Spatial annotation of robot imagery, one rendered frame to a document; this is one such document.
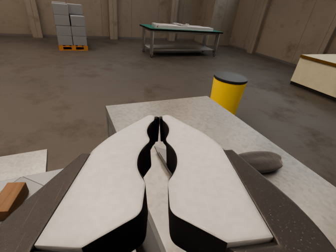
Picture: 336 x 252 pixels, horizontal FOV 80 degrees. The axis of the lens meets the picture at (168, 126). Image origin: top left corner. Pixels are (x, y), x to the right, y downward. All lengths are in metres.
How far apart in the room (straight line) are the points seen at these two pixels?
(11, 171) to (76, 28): 6.00
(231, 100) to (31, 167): 2.38
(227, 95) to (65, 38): 5.31
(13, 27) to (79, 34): 2.85
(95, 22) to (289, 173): 8.87
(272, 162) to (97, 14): 8.83
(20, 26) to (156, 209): 8.87
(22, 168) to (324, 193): 1.25
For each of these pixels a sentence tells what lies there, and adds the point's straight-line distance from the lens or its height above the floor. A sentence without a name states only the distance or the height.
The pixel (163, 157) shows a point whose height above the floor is 1.07.
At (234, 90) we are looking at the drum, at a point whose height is 0.62.
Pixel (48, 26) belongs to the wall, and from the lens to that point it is 9.13.
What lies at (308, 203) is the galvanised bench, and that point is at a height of 1.05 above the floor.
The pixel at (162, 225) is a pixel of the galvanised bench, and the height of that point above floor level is 1.05.
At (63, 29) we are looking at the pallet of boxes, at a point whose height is 0.57.
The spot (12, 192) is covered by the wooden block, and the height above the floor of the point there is 0.92.
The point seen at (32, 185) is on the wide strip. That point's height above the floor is 0.87.
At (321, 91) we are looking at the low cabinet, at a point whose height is 0.11.
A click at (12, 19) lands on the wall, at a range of 9.18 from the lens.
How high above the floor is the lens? 1.51
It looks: 31 degrees down
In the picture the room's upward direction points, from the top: 7 degrees clockwise
